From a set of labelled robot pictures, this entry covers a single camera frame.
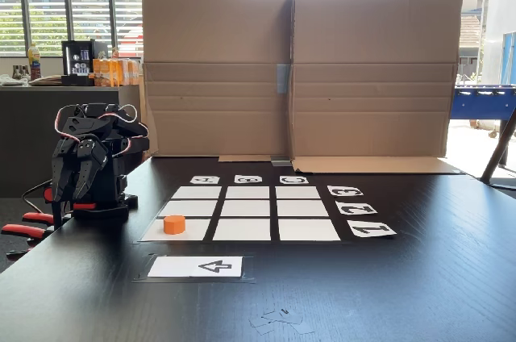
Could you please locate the round orange token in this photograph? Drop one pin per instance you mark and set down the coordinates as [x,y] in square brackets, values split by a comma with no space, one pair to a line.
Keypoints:
[174,225]

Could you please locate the white grid with black tape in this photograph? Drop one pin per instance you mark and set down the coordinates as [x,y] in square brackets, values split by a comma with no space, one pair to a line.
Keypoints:
[246,207]

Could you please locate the black clamp with red knob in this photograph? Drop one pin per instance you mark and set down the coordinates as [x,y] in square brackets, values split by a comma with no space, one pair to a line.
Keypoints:
[84,206]

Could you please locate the dark grey counter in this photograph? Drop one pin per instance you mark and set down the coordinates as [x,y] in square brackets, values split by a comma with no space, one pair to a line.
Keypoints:
[28,136]

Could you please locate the orange drink cartons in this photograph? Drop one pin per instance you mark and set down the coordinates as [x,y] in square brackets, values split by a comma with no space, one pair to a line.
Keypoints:
[117,72]

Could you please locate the brown paper stack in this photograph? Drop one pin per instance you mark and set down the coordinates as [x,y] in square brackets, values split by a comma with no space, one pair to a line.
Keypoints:
[46,81]

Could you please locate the black mini fridge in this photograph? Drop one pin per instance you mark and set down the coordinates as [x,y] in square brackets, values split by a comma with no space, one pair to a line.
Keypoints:
[80,61]

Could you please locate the small dark glass bottle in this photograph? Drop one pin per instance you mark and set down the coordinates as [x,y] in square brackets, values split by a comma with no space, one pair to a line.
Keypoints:
[16,72]
[26,73]

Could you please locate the yellow bottle blue label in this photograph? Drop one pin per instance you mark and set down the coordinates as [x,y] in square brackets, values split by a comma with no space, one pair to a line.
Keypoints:
[34,61]

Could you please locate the white crumpled cloth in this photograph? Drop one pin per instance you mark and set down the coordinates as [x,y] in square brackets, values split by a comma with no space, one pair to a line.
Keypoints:
[12,80]

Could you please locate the paper sheet letter A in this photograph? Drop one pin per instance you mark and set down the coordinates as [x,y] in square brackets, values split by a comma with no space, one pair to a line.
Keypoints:
[205,180]

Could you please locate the window with blinds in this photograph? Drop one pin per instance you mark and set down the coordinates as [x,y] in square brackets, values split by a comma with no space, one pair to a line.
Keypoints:
[48,15]

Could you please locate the white arrow paper sheet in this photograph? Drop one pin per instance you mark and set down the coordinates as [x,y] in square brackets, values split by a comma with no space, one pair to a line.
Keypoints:
[173,267]

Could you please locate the paper sheet letter B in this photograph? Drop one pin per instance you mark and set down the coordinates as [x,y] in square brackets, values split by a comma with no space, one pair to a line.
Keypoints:
[248,179]

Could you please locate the brown cardboard box panel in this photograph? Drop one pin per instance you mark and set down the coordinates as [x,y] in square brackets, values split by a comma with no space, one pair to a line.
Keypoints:
[375,35]
[217,35]

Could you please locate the paper sheet letter C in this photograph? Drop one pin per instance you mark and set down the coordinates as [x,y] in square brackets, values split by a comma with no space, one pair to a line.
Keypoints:
[294,180]

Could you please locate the clear tape scraps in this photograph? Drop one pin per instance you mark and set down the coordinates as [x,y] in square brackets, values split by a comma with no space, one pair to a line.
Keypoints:
[282,318]

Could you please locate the paper sheet number 3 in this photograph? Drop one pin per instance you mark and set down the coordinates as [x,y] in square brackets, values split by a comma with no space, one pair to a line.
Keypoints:
[345,191]

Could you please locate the paper sheet number 2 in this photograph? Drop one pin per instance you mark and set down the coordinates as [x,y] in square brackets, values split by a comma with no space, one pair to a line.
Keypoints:
[356,208]

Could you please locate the paper sheet number 1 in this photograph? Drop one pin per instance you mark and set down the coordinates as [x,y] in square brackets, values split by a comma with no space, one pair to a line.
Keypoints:
[371,229]

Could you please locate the blue foosball table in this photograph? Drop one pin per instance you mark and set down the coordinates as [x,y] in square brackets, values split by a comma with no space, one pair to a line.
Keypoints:
[483,104]

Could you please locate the slanted dark metal leg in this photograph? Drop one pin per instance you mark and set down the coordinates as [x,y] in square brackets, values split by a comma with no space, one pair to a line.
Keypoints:
[500,144]

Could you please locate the grey duct tape strip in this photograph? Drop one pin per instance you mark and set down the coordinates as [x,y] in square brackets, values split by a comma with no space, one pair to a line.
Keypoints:
[281,163]
[283,77]

